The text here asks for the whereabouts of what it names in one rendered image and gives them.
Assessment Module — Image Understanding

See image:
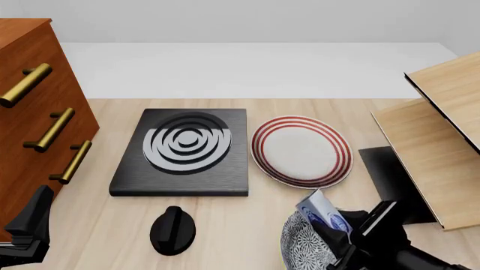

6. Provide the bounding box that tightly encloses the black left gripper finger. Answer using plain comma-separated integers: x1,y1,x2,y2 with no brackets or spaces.
3,184,55,245

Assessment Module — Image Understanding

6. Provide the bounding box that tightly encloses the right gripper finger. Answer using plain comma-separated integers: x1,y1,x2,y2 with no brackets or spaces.
313,223,354,259
336,209,371,227

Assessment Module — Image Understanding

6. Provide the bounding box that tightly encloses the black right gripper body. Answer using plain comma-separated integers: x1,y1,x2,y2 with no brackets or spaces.
325,199,399,269

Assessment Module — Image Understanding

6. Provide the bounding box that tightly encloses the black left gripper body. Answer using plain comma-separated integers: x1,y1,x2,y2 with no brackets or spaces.
0,235,50,266

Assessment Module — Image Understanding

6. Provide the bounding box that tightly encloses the blue-white cream cheese box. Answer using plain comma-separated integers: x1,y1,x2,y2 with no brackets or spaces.
295,188,354,236

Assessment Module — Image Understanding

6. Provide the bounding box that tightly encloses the blue-white patterned bowl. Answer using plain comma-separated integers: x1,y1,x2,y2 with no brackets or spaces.
280,209,338,270

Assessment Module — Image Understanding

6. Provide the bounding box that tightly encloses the pale wooden tray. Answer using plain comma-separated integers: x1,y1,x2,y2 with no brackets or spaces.
358,49,480,232

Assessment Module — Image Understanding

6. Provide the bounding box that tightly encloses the white plate with red rings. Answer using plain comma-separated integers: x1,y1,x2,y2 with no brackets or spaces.
250,115,354,190

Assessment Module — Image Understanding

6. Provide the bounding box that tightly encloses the brown wooden cabinet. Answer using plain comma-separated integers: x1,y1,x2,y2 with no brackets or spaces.
0,18,101,243

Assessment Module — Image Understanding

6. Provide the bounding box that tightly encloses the round black stove knob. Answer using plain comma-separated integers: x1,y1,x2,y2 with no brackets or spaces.
149,205,197,257

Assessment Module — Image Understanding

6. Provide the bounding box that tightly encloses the flat black stove plate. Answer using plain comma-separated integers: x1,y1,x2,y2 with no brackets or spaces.
109,108,250,198

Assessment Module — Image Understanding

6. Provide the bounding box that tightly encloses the long brass cabinet handle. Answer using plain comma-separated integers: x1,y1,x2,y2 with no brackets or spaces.
48,139,93,185
22,106,76,154
0,62,53,109

